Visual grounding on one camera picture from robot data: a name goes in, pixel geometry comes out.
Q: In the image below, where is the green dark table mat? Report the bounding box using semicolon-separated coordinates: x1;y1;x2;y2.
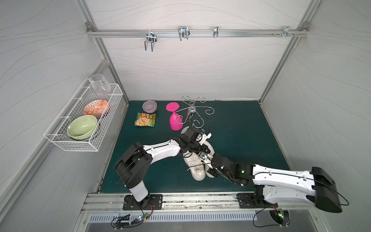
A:
100;101;289;193

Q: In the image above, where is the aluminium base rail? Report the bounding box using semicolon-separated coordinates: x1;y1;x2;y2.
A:
81;189;319;214

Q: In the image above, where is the white wire wall basket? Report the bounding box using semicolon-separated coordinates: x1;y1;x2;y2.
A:
44;80;123;152

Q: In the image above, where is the green snack packet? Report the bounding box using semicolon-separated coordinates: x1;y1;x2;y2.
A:
134;113;156;128

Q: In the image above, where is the orange patterned bowl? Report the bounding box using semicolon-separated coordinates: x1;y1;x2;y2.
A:
83;99;110;118

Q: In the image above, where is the green ceramic bowl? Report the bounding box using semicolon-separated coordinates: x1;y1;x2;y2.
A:
67;115;98;141

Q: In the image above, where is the metal double hook left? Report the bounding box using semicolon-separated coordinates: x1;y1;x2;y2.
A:
144;32;157;52

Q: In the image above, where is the chrome glass holder stand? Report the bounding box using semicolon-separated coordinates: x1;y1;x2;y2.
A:
175;96;215;129

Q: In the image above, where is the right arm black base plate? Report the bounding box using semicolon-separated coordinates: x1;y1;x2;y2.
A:
236;193;278;209

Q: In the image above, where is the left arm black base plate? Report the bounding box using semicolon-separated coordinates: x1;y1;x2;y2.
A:
123;194;163;211

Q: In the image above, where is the black cable right base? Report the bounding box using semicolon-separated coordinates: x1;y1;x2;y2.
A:
252;202;291;227

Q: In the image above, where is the black cable bundle left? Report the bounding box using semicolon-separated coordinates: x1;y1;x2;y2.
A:
111;202;154;230

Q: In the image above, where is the small metal hook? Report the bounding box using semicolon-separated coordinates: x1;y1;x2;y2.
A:
213;26;219;38

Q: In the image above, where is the pink plastic wine glass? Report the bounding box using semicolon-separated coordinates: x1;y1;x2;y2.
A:
166;102;183;131

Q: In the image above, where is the lilac ceramic bowl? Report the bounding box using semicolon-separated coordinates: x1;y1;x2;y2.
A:
142;100;157;114

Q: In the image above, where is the aluminium crossbar rail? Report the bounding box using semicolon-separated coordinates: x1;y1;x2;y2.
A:
87;23;310;39

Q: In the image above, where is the white shoelace of shoe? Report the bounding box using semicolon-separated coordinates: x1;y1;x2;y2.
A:
186;158;210;172

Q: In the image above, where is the metal hook bracket right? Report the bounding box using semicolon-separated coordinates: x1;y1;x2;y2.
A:
272;26;298;38

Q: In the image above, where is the metal double hook middle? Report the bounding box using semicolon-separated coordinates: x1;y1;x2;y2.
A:
178;26;190;41

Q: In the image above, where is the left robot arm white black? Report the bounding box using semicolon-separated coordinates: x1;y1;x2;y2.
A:
114;126;211;203

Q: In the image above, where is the metal double hook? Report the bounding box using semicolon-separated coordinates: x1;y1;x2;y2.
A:
144;32;157;52
178;26;190;41

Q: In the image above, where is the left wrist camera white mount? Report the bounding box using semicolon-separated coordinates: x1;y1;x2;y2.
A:
198;132;212;145

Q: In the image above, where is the clear drinking glass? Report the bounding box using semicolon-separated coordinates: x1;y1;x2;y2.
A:
88;74;111;95

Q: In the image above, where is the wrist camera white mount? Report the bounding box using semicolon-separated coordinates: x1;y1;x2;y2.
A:
198;132;212;145
199;154;210;163

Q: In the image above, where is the white knit sneaker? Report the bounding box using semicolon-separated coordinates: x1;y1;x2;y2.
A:
183;153;206;181
201;140;216;178

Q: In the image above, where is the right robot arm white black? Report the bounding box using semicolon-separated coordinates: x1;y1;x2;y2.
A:
201;153;343;213

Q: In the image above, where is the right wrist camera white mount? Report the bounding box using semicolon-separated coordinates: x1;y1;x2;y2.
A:
199;154;210;163

